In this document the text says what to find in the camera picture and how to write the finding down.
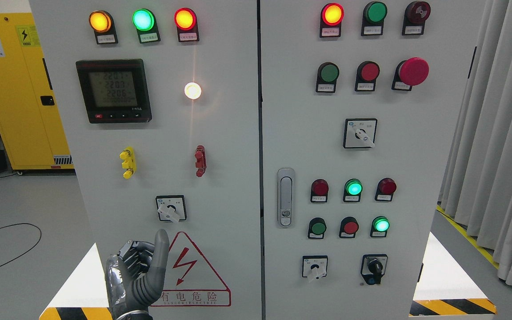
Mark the grey robotic humanoid hand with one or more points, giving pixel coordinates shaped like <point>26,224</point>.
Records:
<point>135,276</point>

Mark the rotary light switch door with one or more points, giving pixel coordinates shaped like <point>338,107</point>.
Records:
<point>171,208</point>

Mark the orange indicator light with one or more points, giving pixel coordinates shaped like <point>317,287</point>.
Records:
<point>103,27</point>

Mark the red electrical hazard sticker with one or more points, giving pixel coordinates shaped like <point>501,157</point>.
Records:
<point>190,280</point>

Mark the yellow terminal connector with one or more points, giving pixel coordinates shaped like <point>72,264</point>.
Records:
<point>128,158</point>

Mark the red terminal connector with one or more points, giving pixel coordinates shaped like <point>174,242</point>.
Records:
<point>201,160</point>

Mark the black digital power meter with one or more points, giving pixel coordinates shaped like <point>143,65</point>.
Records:
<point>114,91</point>

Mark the green push button lower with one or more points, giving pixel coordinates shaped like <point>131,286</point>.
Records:
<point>316,228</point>

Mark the green push button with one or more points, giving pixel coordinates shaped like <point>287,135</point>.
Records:
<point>327,76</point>
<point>316,228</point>

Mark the small clear lamp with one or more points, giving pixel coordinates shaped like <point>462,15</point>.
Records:
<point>192,90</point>

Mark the grey electrical control cabinet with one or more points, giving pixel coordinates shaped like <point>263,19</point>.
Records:
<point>257,62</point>

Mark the dark red light middle left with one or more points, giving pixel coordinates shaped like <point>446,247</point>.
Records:
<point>319,191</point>

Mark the dark red light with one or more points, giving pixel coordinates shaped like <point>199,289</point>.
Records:
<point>319,191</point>
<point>385,190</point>

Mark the red push button lower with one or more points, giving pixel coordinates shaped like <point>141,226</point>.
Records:
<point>348,227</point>

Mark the red push button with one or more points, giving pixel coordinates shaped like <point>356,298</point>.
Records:
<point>367,73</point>
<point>348,227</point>

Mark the lit green light middle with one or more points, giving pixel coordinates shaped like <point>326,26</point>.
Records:
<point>352,191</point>

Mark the lit green light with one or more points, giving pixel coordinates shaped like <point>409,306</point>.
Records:
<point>352,191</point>
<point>379,227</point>

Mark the lit green light lower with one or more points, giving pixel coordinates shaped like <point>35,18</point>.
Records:
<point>379,227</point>

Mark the yellow safety storage cabinet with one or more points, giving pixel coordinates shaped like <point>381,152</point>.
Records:
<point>30,124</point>

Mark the green indicator light top left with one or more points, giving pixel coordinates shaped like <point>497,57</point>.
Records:
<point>146,27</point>

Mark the red indicator light top left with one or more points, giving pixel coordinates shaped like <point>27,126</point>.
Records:
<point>186,25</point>

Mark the dark red light middle right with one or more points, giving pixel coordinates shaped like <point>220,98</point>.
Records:
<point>385,190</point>

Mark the green push button upper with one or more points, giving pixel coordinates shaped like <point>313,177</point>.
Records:
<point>327,76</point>

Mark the red push button upper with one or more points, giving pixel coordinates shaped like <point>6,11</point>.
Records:
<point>367,73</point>

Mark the red indicator light right door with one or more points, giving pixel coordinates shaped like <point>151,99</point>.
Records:
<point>331,19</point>

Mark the red emergency stop button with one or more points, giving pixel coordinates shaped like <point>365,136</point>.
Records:
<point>410,73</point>

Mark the dark green indicator light top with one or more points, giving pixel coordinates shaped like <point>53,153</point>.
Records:
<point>373,17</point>

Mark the grey curtain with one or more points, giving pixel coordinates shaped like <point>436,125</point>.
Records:
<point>477,186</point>

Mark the dark red buzzer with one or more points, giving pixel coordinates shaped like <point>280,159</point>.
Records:
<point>415,15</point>

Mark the silver door latch handle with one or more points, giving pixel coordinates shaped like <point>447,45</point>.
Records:
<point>285,177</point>

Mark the rotary selector switch lower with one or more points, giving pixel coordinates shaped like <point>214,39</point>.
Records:
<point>314,267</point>

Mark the rotary selector switch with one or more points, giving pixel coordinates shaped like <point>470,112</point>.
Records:
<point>359,133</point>
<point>314,267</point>

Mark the black key switch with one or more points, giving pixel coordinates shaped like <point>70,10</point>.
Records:
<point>373,268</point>

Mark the rotary selector switch upper right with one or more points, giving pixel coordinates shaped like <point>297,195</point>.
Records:
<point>359,133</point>

